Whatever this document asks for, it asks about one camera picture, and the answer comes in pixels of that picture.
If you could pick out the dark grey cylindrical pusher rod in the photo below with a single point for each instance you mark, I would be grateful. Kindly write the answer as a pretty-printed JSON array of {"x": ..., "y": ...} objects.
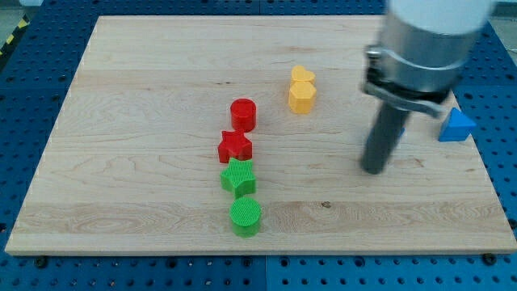
[{"x": 383, "y": 138}]

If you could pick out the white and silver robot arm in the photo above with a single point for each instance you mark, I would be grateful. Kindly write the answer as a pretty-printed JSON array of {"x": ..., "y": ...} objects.
[{"x": 417, "y": 58}]

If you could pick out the yellow hexagon block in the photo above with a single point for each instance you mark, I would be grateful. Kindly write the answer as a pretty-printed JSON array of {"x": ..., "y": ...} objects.
[{"x": 302, "y": 97}]

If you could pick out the blue triangular prism block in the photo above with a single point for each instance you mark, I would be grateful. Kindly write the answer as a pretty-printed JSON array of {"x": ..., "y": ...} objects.
[{"x": 456, "y": 127}]

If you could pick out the yellow heart block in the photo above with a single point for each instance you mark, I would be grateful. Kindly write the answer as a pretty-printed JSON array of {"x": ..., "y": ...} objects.
[{"x": 300, "y": 74}]

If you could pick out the red cylinder block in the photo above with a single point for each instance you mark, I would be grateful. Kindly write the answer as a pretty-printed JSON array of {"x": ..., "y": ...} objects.
[{"x": 243, "y": 114}]

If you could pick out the red star block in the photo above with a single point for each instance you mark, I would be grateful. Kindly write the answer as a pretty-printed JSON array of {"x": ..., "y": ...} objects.
[{"x": 234, "y": 144}]

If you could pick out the green star block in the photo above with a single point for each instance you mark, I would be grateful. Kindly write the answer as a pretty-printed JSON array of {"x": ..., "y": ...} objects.
[{"x": 238, "y": 178}]

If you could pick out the green cylinder block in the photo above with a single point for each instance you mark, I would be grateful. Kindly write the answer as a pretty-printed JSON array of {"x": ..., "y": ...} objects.
[{"x": 245, "y": 215}]

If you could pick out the light wooden board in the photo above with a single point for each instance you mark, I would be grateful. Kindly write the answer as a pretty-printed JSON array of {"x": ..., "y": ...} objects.
[{"x": 132, "y": 166}]

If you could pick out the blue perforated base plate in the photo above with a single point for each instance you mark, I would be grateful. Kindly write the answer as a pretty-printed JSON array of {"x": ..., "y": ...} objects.
[{"x": 37, "y": 74}]

